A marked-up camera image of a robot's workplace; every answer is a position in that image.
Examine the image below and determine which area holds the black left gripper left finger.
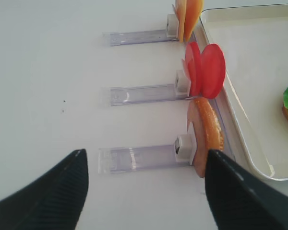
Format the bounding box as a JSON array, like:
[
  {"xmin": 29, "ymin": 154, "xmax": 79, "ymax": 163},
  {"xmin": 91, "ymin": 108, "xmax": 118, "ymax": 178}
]
[{"xmin": 0, "ymin": 149, "xmax": 89, "ymax": 230}]

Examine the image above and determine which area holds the sliced bread on left rack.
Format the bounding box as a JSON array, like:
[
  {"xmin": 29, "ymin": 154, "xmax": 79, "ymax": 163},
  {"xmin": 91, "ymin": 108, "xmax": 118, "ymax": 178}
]
[{"xmin": 187, "ymin": 97, "xmax": 224, "ymax": 178}]

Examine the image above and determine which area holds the red tomato slice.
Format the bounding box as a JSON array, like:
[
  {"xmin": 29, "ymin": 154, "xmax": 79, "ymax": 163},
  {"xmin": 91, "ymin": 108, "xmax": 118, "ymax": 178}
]
[
  {"xmin": 184, "ymin": 42, "xmax": 203, "ymax": 96},
  {"xmin": 201, "ymin": 44, "xmax": 226, "ymax": 99}
]

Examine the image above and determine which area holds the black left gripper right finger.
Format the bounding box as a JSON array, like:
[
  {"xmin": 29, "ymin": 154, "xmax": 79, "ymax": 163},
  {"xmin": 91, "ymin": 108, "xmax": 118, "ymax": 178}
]
[{"xmin": 205, "ymin": 149, "xmax": 288, "ymax": 230}]

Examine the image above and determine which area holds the clear tomato holder rail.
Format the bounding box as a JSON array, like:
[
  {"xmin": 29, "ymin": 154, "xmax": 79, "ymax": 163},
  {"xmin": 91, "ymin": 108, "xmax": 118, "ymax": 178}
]
[{"xmin": 101, "ymin": 69, "xmax": 191, "ymax": 106}]

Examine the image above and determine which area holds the cream rectangular tray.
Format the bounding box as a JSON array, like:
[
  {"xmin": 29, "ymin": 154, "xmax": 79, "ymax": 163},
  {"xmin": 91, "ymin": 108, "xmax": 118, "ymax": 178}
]
[{"xmin": 200, "ymin": 4, "xmax": 288, "ymax": 181}]

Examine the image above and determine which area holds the orange cheese slice near tray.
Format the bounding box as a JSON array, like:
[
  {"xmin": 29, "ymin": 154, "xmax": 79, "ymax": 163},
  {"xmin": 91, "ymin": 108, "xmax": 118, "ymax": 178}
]
[{"xmin": 184, "ymin": 0, "xmax": 204, "ymax": 42}]

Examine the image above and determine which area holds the orange cheese slice rear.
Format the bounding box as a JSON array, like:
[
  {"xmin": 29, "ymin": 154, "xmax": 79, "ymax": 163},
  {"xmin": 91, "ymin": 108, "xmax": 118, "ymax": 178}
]
[{"xmin": 173, "ymin": 0, "xmax": 187, "ymax": 43}]

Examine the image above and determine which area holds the clear cheese holder rail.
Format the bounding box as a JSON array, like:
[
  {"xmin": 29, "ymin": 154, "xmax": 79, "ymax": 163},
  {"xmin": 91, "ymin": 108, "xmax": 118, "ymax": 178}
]
[{"xmin": 102, "ymin": 14, "xmax": 180, "ymax": 46}]

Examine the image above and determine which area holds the clear bread holder rail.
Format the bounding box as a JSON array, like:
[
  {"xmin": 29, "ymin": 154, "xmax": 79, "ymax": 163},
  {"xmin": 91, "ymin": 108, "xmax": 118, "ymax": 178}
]
[{"xmin": 98, "ymin": 134, "xmax": 197, "ymax": 174}]

